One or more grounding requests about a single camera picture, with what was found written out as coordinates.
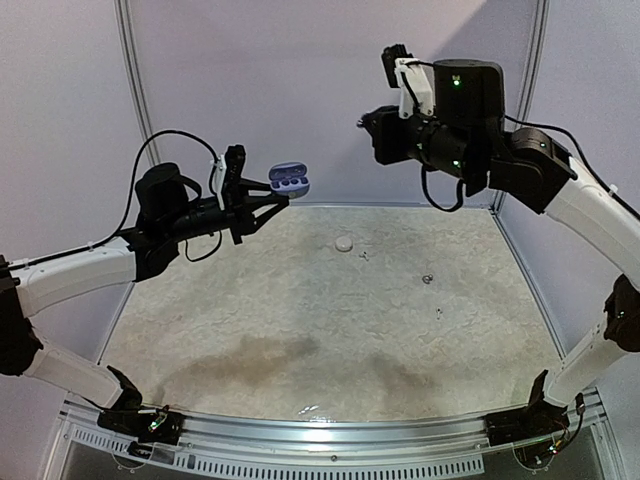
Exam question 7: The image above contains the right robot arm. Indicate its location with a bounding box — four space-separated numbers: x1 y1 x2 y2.
358 45 639 436

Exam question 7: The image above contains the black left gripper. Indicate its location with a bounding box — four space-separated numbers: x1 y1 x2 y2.
162 178 289 243

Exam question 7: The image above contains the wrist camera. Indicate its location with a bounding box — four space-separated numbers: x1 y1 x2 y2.
209 144 246 210
381 44 435 120

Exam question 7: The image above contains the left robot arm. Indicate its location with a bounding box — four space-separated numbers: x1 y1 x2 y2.
1 163 289 434

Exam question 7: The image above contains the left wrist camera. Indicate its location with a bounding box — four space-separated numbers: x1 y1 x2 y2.
209 144 246 210

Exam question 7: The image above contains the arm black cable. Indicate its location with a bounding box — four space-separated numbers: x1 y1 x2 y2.
399 59 640 441
0 129 224 271

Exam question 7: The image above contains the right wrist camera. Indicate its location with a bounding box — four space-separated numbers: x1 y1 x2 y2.
381 44 435 120

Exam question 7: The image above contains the left aluminium corner post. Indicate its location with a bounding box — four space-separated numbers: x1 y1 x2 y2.
114 0 155 141

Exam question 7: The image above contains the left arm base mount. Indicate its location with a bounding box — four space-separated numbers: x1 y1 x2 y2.
97 405 186 446

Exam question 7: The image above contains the blue earbud charging case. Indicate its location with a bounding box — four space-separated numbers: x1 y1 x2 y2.
269 162 310 199

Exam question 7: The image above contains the right aluminium corner post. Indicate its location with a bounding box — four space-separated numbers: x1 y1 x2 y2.
489 0 550 213

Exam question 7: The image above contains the aluminium front rail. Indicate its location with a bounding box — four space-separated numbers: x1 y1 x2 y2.
44 389 625 479

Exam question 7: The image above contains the aluminium corner post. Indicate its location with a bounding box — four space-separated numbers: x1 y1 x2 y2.
114 0 155 141
489 0 550 213

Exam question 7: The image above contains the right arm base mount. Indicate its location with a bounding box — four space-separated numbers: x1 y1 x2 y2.
484 386 570 446

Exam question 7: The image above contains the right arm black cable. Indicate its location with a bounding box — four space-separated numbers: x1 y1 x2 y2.
399 59 640 441

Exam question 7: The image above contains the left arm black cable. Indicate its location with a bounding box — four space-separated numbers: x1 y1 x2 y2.
0 129 224 271

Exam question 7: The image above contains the white round case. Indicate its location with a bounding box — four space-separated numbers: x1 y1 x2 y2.
334 236 353 253

